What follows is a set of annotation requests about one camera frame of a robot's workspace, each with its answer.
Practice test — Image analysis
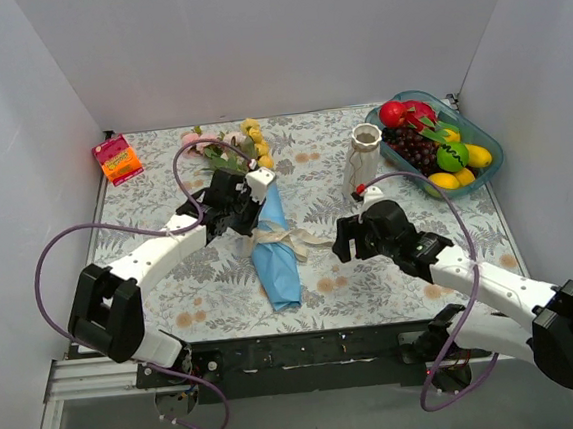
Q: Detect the cream ribbon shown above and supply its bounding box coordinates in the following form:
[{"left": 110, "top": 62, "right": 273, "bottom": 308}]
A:
[{"left": 238, "top": 220, "right": 333, "bottom": 263}]

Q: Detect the blue wrapping paper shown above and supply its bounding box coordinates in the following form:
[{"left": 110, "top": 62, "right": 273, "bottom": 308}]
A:
[{"left": 251, "top": 185, "right": 302, "bottom": 312}]

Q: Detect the artificial flower bouquet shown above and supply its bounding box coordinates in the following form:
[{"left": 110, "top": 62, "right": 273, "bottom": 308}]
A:
[{"left": 181, "top": 118, "right": 274, "bottom": 173}]

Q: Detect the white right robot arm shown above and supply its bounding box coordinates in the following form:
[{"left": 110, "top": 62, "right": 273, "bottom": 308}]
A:
[{"left": 332, "top": 199, "right": 573, "bottom": 389}]

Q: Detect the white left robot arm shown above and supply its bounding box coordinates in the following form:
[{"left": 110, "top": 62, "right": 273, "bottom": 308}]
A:
[{"left": 67, "top": 167, "right": 275, "bottom": 385}]

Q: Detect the white ribbed ceramic vase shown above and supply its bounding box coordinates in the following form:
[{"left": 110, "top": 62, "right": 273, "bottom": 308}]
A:
[{"left": 341, "top": 123, "right": 382, "bottom": 200}]

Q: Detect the floral patterned table mat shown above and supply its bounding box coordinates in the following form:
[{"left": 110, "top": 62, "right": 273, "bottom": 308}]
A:
[{"left": 89, "top": 106, "right": 523, "bottom": 342}]

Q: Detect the yellow lemon front left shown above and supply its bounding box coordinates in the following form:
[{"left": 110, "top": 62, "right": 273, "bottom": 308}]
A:
[{"left": 429, "top": 172, "right": 461, "bottom": 190}]

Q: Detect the yellow lemon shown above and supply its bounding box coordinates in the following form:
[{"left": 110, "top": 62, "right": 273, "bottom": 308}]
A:
[
  {"left": 454, "top": 168, "right": 475, "bottom": 187},
  {"left": 465, "top": 143, "right": 493, "bottom": 169},
  {"left": 442, "top": 128, "right": 462, "bottom": 143},
  {"left": 429, "top": 172, "right": 461, "bottom": 190}
]

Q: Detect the dark purple grape bunch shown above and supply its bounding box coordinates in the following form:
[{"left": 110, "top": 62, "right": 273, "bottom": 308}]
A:
[{"left": 382, "top": 127, "right": 440, "bottom": 176}]

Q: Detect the yellow lemon front right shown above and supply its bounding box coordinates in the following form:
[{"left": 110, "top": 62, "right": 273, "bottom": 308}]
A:
[{"left": 454, "top": 168, "right": 475, "bottom": 187}]

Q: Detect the red apple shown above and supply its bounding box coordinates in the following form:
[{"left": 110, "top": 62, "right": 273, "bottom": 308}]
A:
[{"left": 378, "top": 100, "right": 407, "bottom": 128}]

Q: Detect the yellow lemon back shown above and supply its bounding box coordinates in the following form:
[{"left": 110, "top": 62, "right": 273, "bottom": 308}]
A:
[{"left": 442, "top": 128, "right": 462, "bottom": 143}]

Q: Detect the pink dragon fruit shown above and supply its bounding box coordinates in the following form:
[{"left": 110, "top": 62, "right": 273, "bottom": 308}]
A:
[{"left": 402, "top": 100, "right": 437, "bottom": 133}]

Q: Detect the orange pink snack box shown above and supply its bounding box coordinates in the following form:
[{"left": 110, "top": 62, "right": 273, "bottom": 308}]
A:
[{"left": 91, "top": 135, "right": 144, "bottom": 186}]

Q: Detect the teal plastic fruit basket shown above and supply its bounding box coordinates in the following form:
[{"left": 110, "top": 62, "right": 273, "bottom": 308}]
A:
[{"left": 361, "top": 83, "right": 509, "bottom": 207}]

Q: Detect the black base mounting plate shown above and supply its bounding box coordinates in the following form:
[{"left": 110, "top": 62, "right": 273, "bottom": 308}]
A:
[{"left": 131, "top": 314, "right": 503, "bottom": 414}]

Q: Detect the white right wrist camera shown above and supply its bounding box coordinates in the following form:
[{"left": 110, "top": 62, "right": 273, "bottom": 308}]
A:
[{"left": 353, "top": 184, "right": 385, "bottom": 214}]

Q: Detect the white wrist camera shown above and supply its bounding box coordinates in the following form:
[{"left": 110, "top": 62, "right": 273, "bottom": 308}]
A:
[
  {"left": 353, "top": 184, "right": 385, "bottom": 214},
  {"left": 245, "top": 167, "right": 276, "bottom": 204}
]

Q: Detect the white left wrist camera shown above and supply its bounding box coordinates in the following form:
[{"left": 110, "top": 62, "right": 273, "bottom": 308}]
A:
[{"left": 245, "top": 167, "right": 276, "bottom": 204}]

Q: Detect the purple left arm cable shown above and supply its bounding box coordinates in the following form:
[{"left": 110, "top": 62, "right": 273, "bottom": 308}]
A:
[{"left": 22, "top": 134, "right": 281, "bottom": 429}]

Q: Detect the aluminium rail frame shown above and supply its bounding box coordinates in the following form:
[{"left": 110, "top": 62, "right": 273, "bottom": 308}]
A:
[{"left": 40, "top": 352, "right": 148, "bottom": 403}]

